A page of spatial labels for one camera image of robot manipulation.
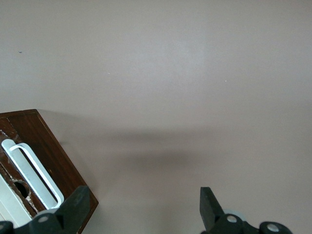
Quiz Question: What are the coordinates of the white metal drawer handle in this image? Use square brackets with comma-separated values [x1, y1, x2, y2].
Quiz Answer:
[1, 138, 65, 210]

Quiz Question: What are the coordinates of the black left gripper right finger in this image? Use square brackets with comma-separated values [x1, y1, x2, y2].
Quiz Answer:
[200, 187, 292, 234]

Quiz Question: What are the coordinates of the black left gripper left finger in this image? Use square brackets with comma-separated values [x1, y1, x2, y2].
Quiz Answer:
[0, 185, 90, 234]

